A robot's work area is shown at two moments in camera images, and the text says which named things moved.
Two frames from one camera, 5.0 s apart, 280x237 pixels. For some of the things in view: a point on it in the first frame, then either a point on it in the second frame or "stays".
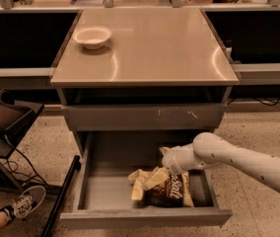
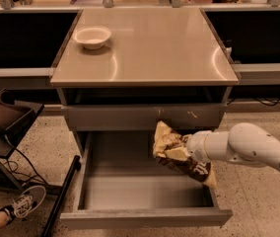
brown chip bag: (161, 188) → (165, 137)
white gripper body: (175, 162) → (196, 146)
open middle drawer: (105, 196) stays
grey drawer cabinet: (132, 81) stays
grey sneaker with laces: (29, 200) stays
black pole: (75, 166) stays
